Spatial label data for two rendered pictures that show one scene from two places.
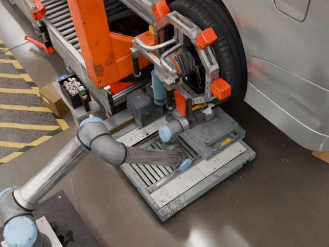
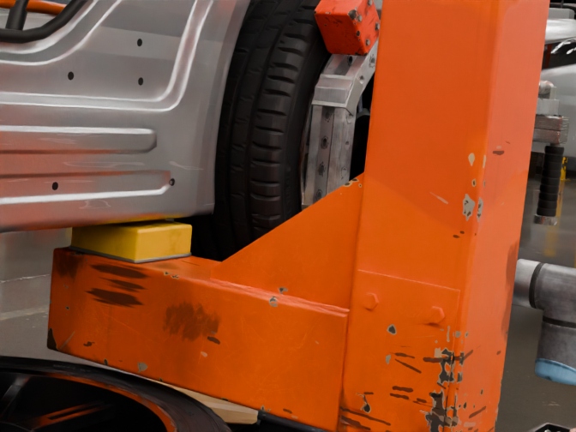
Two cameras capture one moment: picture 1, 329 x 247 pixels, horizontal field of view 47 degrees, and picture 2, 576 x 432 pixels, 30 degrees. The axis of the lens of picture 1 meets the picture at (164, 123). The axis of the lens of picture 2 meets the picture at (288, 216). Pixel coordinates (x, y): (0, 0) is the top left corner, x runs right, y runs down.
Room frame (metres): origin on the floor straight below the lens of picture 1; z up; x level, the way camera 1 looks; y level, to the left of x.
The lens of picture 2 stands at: (2.79, 1.53, 0.97)
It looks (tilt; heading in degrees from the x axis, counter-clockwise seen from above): 7 degrees down; 243
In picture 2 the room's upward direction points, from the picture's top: 6 degrees clockwise
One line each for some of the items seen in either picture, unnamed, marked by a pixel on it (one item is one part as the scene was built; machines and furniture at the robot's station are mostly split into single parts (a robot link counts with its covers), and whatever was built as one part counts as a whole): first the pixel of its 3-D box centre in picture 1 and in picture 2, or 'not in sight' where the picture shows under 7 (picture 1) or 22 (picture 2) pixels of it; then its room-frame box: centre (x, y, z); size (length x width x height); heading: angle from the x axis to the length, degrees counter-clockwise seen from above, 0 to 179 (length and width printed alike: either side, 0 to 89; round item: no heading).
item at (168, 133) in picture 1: (170, 131); (567, 292); (1.40, -0.03, 0.62); 0.12 x 0.09 x 0.10; 122
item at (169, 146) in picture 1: (170, 143); (564, 350); (1.39, -0.03, 0.51); 0.12 x 0.09 x 0.12; 25
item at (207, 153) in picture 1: (203, 125); not in sight; (1.83, -0.29, 0.13); 0.50 x 0.36 x 0.10; 32
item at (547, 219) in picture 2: (169, 97); (549, 183); (1.47, -0.04, 0.83); 0.04 x 0.04 x 0.16
